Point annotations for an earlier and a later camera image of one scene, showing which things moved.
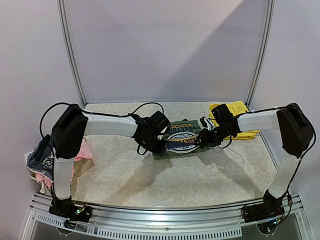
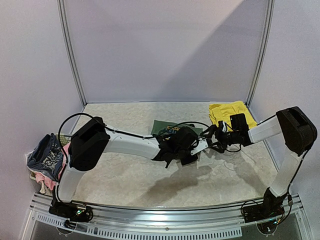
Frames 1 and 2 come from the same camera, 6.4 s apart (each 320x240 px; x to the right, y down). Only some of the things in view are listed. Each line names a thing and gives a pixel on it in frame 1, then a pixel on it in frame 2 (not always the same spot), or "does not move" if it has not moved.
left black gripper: (158, 150) to (186, 161)
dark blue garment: (41, 159) does not move
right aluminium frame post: (250, 102) does not move
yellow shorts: (235, 108) does not move
